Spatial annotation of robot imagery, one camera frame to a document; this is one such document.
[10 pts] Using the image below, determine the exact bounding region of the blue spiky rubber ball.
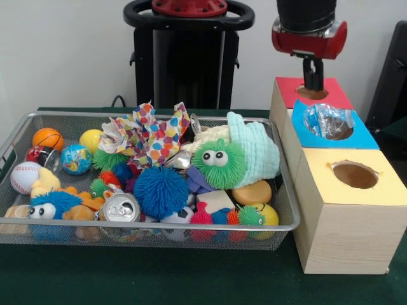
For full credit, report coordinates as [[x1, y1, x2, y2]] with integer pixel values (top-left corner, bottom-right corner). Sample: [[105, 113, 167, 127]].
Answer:
[[133, 165, 190, 220]]

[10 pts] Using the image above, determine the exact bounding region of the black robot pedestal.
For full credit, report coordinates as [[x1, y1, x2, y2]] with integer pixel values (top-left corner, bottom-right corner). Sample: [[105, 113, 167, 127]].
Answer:
[[123, 0, 255, 110]]

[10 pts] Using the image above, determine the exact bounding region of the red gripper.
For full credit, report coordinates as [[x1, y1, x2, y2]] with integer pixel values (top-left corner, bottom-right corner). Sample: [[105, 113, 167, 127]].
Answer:
[[272, 18, 348, 92]]

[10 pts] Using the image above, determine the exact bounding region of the shallow silver mesh bin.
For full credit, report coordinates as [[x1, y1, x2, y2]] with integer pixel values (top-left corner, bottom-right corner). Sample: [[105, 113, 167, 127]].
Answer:
[[0, 111, 301, 252]]

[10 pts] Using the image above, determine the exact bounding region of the wooden three-hole box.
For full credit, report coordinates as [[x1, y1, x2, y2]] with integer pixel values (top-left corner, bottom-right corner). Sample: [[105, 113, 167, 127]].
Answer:
[[268, 76, 407, 275]]

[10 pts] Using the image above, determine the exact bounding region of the green spiky ball with eyes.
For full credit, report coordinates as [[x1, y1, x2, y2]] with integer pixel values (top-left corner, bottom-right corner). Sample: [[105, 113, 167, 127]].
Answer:
[[92, 147, 130, 172]]

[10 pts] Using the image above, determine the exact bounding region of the black upright panel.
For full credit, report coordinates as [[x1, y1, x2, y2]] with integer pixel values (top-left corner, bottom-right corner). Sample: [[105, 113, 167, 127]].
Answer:
[[364, 20, 407, 128]]

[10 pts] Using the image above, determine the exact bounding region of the crushed clear plastic bottle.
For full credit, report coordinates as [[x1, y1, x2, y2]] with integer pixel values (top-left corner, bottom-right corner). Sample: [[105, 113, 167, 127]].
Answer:
[[301, 103, 355, 140]]

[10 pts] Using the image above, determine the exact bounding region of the dark green table cloth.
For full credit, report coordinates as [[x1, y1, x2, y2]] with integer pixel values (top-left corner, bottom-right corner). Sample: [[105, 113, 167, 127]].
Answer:
[[0, 106, 407, 305]]

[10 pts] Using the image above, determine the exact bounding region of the round orange sponge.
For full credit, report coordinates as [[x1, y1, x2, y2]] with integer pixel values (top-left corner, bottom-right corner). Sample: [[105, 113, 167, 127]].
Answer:
[[231, 180, 273, 206]]

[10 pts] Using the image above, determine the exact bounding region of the silver-top drink can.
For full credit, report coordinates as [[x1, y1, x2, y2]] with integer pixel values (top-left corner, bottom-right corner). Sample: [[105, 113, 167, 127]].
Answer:
[[99, 193, 141, 223]]

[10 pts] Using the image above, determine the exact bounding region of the white baseball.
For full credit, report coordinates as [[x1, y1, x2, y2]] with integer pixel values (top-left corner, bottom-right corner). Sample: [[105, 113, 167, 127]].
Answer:
[[10, 161, 42, 195]]

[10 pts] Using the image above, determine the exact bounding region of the colourful polka-dot cloth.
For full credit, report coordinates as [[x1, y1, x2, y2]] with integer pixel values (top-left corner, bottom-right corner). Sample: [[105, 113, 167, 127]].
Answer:
[[98, 100, 191, 172]]

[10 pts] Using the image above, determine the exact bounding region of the green spiky rubber ball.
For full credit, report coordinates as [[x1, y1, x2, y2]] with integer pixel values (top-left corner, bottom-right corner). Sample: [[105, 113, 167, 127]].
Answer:
[[192, 138, 248, 189]]

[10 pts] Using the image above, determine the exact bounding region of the cream knit cloth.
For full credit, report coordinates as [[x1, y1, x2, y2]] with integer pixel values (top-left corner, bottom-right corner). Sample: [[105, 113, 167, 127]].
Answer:
[[181, 125, 230, 153]]

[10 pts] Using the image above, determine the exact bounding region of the yellow smiley ball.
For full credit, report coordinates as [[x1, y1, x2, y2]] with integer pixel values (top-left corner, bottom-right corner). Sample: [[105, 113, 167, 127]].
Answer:
[[247, 203, 280, 240]]

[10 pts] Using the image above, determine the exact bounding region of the mint green cloth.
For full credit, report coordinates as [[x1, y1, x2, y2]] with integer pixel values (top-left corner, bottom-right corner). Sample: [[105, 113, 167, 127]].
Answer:
[[226, 111, 281, 188]]

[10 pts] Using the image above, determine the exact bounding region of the rainbow spiky caterpillar toy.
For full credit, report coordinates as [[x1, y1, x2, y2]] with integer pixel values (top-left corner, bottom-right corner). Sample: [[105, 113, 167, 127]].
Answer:
[[190, 201, 266, 226]]

